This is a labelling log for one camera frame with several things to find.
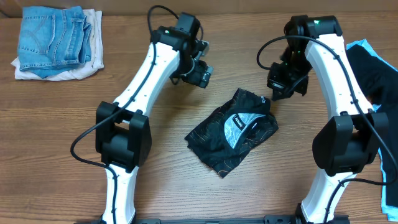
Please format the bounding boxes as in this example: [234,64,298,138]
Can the folded blue jeans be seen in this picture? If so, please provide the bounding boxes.
[17,6,91,78]

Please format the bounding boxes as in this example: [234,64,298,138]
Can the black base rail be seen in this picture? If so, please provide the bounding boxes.
[74,214,296,224]

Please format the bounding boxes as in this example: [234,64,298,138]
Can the black and light-blue garment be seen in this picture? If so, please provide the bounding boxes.
[345,39,398,222]

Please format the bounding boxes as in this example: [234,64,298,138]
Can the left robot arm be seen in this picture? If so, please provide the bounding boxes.
[95,13,213,223]

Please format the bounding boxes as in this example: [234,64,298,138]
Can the folded white cloth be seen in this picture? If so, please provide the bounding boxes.
[11,9,104,81]

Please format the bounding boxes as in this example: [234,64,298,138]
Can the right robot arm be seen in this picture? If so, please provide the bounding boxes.
[267,15,389,223]

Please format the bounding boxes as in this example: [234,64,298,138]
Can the black printed cycling jersey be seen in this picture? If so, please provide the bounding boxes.
[185,88,279,178]

